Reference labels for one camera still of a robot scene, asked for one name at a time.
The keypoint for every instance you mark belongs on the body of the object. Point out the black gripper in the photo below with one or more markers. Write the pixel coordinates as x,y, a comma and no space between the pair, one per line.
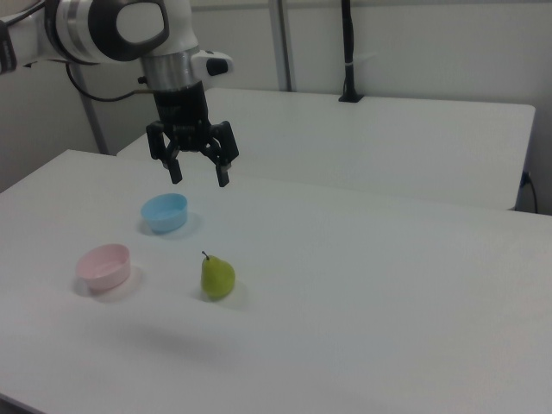
183,114

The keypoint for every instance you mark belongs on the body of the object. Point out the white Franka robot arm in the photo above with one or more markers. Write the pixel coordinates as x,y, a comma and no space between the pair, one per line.
129,30

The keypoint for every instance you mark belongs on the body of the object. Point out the blue plastic bowl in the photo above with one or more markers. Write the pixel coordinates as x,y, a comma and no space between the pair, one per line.
165,212

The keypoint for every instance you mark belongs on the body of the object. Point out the green pear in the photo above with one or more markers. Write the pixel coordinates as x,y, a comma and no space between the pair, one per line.
217,278

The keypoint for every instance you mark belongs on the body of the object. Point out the pink plastic bowl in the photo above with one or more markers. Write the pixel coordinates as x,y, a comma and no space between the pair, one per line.
104,266

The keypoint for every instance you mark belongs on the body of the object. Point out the grey wall profile post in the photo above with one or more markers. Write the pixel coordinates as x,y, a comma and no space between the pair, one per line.
284,43

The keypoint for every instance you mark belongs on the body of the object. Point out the black camera pole with clamp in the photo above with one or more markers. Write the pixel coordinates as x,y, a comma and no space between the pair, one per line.
349,52

